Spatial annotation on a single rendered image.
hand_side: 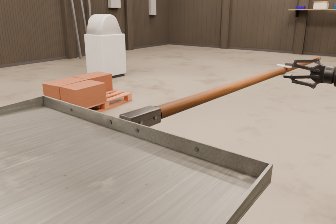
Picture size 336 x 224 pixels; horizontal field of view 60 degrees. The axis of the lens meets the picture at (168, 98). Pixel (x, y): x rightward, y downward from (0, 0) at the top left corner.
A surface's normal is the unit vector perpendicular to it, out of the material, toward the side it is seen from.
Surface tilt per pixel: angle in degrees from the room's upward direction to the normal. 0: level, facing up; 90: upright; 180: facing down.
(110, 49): 90
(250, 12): 90
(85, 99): 90
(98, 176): 3
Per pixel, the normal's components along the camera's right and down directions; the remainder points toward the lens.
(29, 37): 0.81, 0.16
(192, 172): 0.03, -0.97
